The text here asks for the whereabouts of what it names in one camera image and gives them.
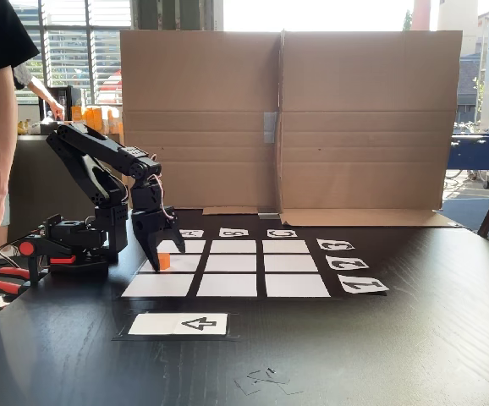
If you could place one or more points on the paper label letter A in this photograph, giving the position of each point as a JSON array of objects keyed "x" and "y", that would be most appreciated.
[{"x": 193, "y": 233}]

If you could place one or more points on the paper label letter B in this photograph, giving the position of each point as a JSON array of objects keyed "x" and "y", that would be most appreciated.
[{"x": 234, "y": 232}]

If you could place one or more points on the wooden counter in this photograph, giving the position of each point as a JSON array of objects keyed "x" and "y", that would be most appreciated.
[{"x": 37, "y": 177}]

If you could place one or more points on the black tray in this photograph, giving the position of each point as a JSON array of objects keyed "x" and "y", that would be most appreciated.
[{"x": 43, "y": 130}]

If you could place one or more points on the grey tape on table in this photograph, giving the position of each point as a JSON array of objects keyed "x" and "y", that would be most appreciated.
[{"x": 268, "y": 216}]

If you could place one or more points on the orange snack package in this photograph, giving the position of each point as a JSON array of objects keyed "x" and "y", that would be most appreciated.
[
  {"x": 78, "y": 115},
  {"x": 94, "y": 119},
  {"x": 115, "y": 122}
]

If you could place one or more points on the grey tape on cardboard seam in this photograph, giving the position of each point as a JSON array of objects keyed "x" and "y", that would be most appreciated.
[{"x": 270, "y": 127}]

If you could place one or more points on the cardboard panel with wide flap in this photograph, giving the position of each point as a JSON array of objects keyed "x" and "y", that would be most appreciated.
[{"x": 367, "y": 127}]

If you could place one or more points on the cardboard panel with narrow flap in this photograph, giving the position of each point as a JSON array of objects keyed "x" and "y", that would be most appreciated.
[{"x": 198, "y": 105}]

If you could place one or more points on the black mini fridge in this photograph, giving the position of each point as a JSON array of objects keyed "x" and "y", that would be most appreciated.
[{"x": 73, "y": 97}]

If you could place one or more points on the white arrow paper sheet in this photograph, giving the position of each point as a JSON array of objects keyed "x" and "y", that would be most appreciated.
[{"x": 177, "y": 325}]

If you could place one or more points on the paper label number 2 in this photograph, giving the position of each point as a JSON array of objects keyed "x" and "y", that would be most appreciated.
[{"x": 347, "y": 262}]

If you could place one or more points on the round orange token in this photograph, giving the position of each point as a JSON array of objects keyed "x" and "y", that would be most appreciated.
[{"x": 165, "y": 262}]

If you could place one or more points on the white nine-square paper grid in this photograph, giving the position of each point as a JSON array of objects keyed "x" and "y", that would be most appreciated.
[{"x": 227, "y": 285}]

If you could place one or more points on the paper label number 1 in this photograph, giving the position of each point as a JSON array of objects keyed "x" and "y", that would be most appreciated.
[{"x": 363, "y": 284}]

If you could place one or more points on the paper label number 3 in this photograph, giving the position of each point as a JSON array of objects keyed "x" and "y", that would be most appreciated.
[{"x": 335, "y": 244}]

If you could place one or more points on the paper label letter C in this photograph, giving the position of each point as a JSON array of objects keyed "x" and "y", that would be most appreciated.
[{"x": 282, "y": 233}]

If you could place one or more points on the yellow bananas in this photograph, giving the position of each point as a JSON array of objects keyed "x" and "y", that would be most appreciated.
[{"x": 24, "y": 127}]

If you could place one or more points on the black clamp with red lever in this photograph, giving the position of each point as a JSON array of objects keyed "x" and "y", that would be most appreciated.
[{"x": 62, "y": 259}]

